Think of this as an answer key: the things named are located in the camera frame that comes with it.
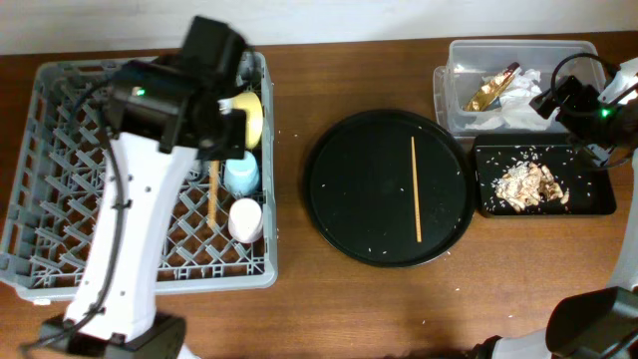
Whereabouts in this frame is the yellow plastic bowl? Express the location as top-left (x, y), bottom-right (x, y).
top-left (231, 92), bottom-right (264, 150)

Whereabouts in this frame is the light blue plastic cup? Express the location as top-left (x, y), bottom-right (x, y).
top-left (223, 152), bottom-right (260, 197)

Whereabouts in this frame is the pink plastic cup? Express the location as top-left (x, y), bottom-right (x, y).
top-left (228, 197), bottom-right (263, 243)

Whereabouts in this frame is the food scraps pile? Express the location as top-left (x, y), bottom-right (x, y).
top-left (493, 162), bottom-right (570, 213)

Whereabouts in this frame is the wooden chopstick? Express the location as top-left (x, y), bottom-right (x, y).
top-left (207, 161), bottom-right (219, 229)
top-left (411, 137), bottom-right (423, 243)

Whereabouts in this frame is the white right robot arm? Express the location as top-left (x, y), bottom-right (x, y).
top-left (472, 152), bottom-right (637, 358)

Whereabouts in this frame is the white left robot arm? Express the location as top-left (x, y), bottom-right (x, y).
top-left (20, 16), bottom-right (248, 358)

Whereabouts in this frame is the clear plastic waste bin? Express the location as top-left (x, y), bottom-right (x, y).
top-left (433, 40), bottom-right (597, 138)

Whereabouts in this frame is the grey plastic dishwasher rack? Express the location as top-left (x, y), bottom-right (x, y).
top-left (1, 53), bottom-right (278, 302)

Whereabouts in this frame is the black rectangular tray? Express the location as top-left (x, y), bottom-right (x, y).
top-left (473, 134), bottom-right (616, 217)

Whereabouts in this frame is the crumpled white tissue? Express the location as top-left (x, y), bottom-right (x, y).
top-left (465, 69), bottom-right (555, 132)

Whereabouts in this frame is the gold foil wrapper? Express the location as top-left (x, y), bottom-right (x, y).
top-left (464, 62), bottom-right (520, 112)

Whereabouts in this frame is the round black tray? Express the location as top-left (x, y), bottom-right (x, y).
top-left (302, 109), bottom-right (477, 267)

